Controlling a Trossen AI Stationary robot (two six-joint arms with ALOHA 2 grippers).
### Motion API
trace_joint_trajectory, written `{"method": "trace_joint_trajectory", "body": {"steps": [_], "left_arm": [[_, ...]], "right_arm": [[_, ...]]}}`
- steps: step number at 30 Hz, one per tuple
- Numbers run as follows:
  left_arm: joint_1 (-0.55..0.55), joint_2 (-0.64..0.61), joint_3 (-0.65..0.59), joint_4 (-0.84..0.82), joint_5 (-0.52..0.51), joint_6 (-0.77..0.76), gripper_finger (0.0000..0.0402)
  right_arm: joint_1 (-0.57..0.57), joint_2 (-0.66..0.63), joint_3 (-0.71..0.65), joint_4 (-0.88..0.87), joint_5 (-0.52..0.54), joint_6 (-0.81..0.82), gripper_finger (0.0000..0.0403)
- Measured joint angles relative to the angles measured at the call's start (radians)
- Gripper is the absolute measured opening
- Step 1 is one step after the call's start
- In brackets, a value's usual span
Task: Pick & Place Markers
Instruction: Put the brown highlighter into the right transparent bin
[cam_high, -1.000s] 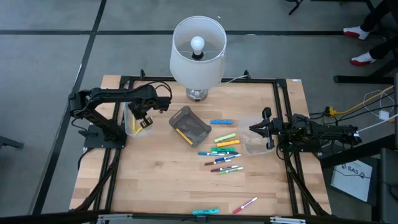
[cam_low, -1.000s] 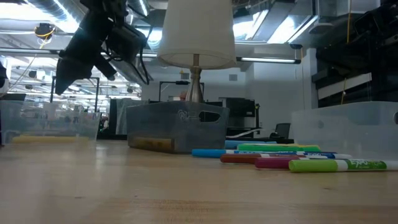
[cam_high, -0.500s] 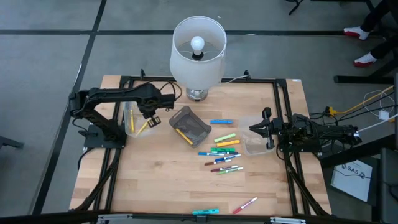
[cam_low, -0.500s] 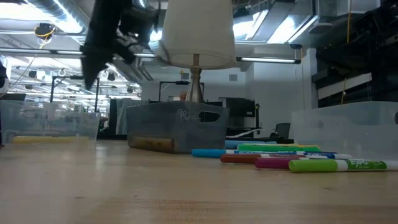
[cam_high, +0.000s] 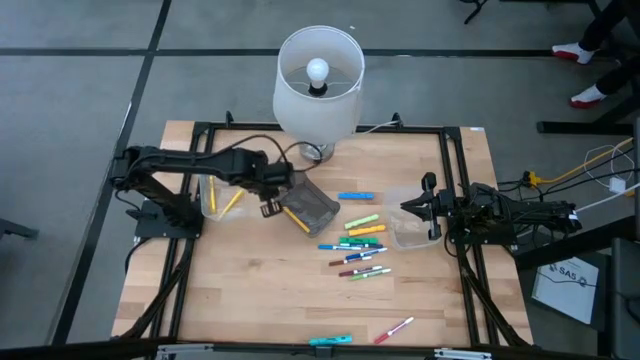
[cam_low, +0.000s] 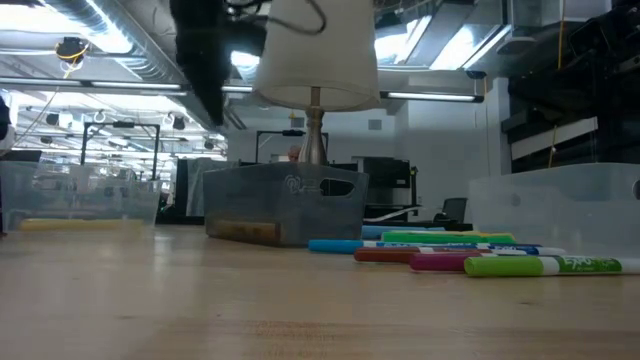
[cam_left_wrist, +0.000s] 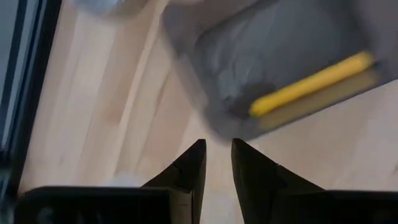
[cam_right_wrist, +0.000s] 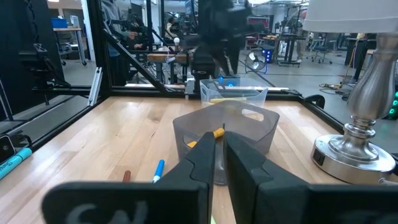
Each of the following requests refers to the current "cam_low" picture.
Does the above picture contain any blue thin marker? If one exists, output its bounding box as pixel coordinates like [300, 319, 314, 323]
[308, 238, 567, 257]

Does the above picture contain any blue highlighter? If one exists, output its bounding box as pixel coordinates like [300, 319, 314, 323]
[360, 224, 446, 240]

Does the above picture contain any brown thin marker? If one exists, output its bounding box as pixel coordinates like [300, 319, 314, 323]
[353, 247, 481, 265]

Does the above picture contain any green highlighter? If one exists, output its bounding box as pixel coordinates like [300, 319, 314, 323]
[380, 230, 517, 245]

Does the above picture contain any purple thin marker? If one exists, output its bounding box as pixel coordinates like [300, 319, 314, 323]
[408, 251, 501, 274]

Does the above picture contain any green thin marker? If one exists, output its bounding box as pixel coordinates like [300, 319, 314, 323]
[463, 254, 640, 279]

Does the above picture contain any ceiling strip light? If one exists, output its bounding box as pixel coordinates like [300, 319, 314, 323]
[0, 77, 189, 97]
[379, 90, 485, 104]

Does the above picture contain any white shade table lamp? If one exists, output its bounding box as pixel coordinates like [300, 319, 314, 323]
[252, 0, 381, 166]

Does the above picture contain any grey covered equipment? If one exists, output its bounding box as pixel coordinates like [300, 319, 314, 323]
[174, 157, 236, 217]

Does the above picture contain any grey translucent plastic bin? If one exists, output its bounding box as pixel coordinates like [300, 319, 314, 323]
[202, 160, 370, 248]

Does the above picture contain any clear plastic bin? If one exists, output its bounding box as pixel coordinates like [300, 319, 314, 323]
[0, 159, 164, 232]
[468, 162, 640, 259]

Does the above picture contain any black equipment cabinet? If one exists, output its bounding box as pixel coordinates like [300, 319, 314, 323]
[352, 156, 419, 221]

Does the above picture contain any black office chair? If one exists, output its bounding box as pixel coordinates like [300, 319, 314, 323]
[433, 196, 469, 224]

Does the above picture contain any yellow cable coil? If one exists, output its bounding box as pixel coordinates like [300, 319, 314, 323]
[54, 36, 92, 79]

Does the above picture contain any yellow hanging cable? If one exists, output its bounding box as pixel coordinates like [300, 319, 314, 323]
[547, 0, 566, 170]

